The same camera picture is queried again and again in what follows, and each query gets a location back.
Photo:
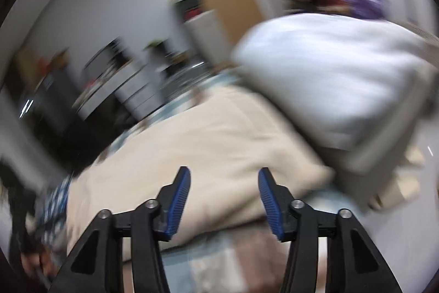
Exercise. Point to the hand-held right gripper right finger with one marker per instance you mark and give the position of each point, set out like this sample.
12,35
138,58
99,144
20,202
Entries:
271,203

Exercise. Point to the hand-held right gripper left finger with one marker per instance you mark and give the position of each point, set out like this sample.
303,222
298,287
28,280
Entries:
178,200

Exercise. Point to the cream ribbed sweater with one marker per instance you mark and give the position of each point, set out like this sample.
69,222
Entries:
205,142

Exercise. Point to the person's left hand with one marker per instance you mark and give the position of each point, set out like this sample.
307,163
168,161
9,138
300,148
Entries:
32,262

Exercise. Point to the blue plaid cloth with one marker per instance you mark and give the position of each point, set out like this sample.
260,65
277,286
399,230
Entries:
55,203

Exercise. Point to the beige checked bed blanket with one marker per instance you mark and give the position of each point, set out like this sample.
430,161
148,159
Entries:
223,255

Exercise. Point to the white desk with drawers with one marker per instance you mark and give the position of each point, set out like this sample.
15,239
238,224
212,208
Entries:
127,90

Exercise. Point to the silver suitcase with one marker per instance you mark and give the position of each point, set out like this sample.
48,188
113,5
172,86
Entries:
187,75

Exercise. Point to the white rolled blanket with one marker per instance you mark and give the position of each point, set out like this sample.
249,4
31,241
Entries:
325,73

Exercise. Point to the black wrapped bouquet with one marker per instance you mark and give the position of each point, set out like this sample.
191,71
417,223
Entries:
157,52

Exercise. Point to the open cardboard box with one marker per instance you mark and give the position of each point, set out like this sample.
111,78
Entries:
53,61

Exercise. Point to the grey arched mirror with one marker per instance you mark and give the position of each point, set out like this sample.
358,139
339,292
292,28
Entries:
103,56

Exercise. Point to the stack of black shoe boxes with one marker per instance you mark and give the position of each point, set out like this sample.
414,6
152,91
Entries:
192,8

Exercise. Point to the purple cloth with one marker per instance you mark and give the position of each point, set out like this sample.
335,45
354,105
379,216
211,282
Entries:
365,6

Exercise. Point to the grey upholstered bed frame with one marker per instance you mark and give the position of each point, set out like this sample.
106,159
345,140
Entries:
377,155

